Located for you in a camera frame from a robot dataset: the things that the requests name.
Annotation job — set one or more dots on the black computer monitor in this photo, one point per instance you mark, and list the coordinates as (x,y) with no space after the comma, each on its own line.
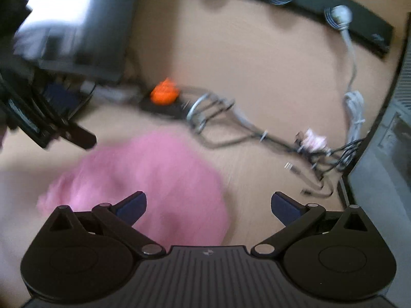
(74,25)

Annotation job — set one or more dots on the orange round object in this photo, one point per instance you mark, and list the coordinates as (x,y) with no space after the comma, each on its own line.
(164,92)

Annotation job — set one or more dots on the pink garment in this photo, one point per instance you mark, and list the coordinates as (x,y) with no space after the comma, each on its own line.
(144,179)

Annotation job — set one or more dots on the grey computer case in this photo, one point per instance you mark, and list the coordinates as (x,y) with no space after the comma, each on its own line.
(385,154)

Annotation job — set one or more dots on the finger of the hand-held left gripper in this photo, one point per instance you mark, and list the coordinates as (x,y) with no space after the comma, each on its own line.
(80,136)
(61,100)

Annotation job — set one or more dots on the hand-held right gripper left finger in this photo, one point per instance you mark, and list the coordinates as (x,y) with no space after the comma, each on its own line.
(131,206)

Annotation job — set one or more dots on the small pink object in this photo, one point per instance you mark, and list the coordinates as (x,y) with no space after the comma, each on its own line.
(312,140)

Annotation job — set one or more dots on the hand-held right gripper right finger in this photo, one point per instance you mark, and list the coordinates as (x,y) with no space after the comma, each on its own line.
(285,209)

